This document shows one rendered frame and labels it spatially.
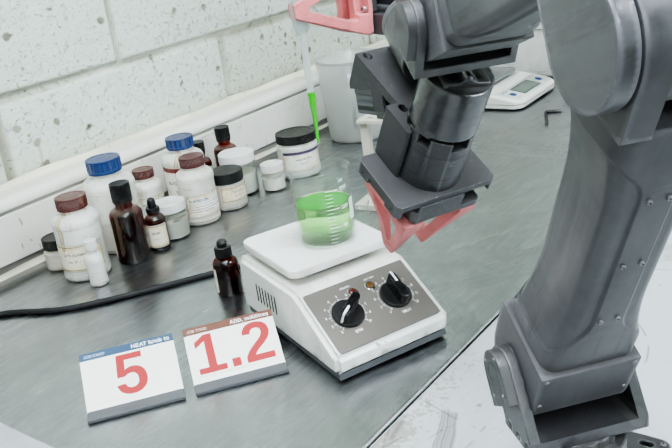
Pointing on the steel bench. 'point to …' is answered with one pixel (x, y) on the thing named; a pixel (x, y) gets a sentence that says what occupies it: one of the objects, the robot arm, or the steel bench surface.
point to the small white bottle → (95, 263)
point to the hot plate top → (282, 238)
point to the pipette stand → (368, 141)
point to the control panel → (419, 306)
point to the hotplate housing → (262, 273)
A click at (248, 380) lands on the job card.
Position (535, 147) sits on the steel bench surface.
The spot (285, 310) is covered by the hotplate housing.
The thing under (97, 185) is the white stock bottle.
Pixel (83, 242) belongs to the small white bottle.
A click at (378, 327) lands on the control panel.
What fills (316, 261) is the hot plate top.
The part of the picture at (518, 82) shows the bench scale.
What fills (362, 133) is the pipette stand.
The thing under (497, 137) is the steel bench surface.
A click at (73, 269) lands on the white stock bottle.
